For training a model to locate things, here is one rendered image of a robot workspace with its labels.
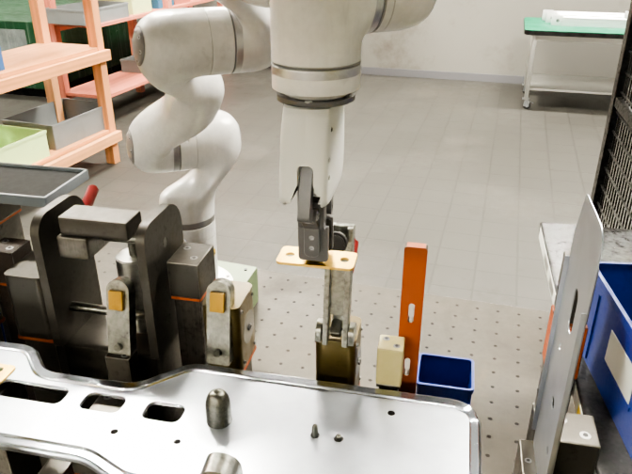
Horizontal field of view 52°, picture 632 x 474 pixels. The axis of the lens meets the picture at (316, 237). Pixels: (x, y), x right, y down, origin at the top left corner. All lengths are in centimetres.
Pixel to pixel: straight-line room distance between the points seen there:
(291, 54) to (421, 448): 50
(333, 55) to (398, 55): 679
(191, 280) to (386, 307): 76
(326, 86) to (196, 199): 83
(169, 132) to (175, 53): 28
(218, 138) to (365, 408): 68
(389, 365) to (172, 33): 56
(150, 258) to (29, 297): 24
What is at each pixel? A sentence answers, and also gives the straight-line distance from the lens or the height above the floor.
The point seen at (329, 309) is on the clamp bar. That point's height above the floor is 109.
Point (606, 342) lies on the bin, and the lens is 91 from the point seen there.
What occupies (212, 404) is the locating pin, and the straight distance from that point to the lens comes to 84.
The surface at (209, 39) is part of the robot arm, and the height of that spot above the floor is 142.
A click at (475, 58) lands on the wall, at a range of 729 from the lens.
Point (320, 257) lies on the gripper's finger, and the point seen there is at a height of 126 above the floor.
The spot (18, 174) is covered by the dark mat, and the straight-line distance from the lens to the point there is 130.
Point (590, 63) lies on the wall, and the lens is 732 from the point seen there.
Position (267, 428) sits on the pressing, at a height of 100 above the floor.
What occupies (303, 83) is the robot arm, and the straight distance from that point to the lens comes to 59.
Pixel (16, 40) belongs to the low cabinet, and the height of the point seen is 53.
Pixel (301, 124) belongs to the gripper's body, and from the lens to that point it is 60.
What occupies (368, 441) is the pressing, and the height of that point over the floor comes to 100.
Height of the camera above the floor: 158
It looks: 26 degrees down
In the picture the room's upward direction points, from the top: straight up
